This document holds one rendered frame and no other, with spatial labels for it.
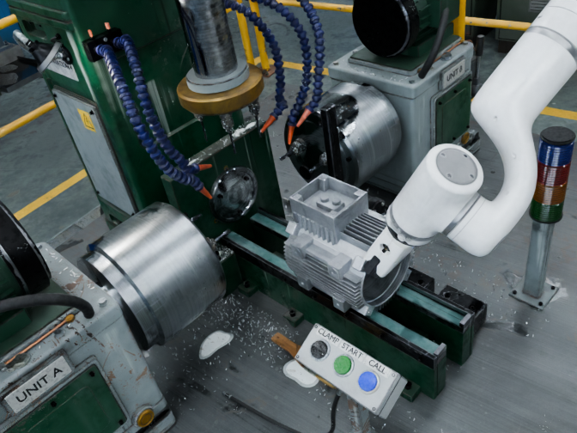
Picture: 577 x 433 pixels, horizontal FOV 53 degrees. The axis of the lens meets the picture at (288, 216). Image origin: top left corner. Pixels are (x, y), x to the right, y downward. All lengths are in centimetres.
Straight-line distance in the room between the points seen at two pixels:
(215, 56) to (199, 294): 46
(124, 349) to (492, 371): 72
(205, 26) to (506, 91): 57
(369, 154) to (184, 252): 53
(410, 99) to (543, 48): 65
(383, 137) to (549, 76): 64
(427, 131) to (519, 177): 77
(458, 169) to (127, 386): 71
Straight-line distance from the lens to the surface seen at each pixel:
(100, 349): 106
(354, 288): 110
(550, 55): 89
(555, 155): 116
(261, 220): 148
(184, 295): 113
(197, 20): 114
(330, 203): 115
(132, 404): 118
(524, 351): 132
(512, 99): 86
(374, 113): 144
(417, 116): 153
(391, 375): 92
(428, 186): 81
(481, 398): 124
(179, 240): 113
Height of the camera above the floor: 182
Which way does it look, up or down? 38 degrees down
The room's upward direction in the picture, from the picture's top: 11 degrees counter-clockwise
